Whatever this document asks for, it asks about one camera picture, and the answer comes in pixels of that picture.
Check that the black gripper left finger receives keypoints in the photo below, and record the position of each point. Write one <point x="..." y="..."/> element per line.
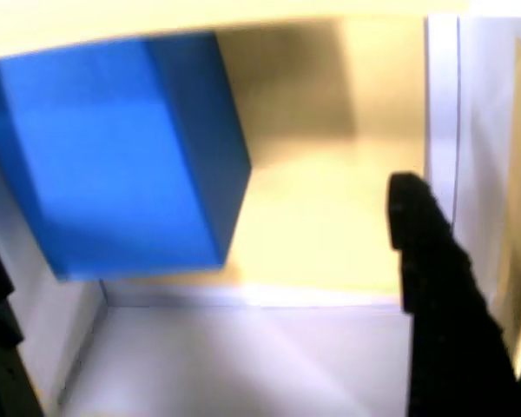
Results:
<point x="0" y="356"/>

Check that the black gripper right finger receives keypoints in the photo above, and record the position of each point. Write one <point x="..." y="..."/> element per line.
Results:
<point x="447" y="339"/>

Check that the yellow cardboard box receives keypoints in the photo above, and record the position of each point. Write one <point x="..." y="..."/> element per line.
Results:
<point x="312" y="217"/>

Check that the blue block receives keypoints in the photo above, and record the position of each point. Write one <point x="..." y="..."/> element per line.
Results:
<point x="121" y="165"/>

